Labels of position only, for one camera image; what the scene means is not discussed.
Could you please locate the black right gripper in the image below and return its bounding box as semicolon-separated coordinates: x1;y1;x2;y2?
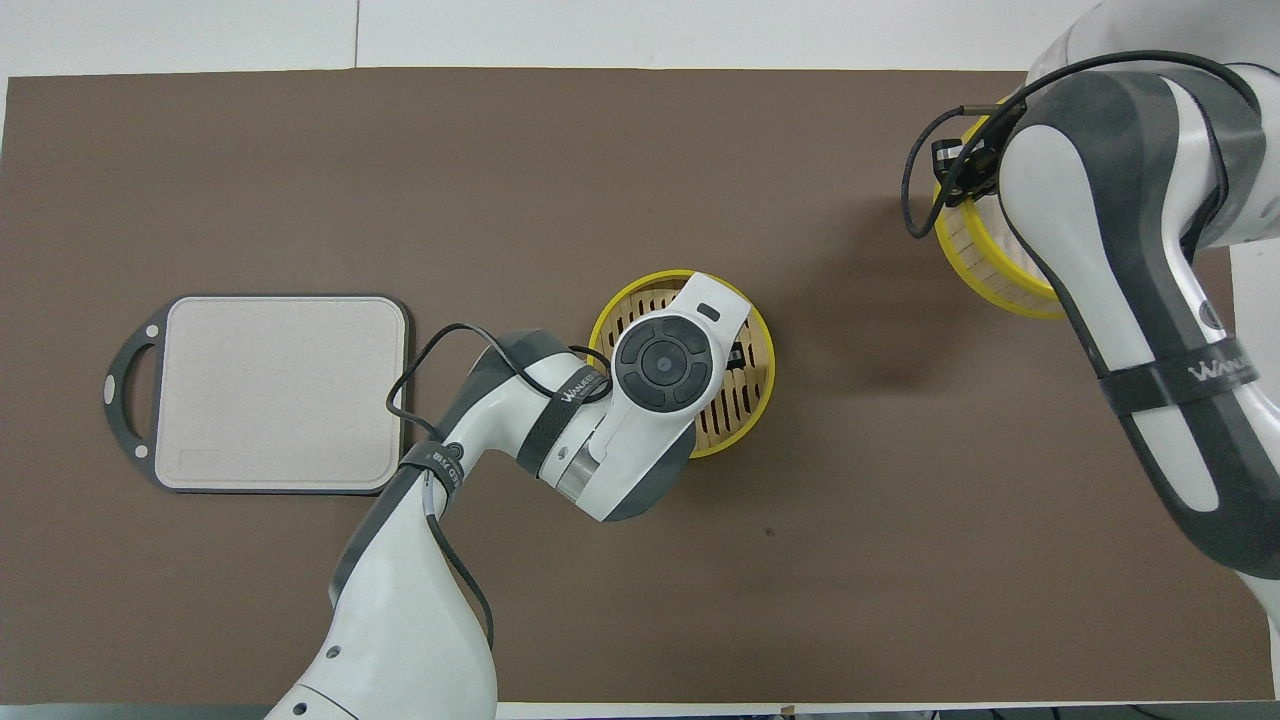
930;104;1027;208

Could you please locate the yellow-rimmed bamboo steamer lid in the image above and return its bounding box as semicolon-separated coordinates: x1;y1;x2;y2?
932;97;1073;322

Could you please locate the yellow-rimmed bamboo steamer basket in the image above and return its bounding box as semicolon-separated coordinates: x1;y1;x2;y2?
588;269;776;460

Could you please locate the brown table mat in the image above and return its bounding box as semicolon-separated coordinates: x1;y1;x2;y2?
0;67;1276;706

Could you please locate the white grey-rimmed cutting board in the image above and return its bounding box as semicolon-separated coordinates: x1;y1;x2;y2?
103;294;412;496

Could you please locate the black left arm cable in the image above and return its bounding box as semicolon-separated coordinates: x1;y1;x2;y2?
384;322;613;653

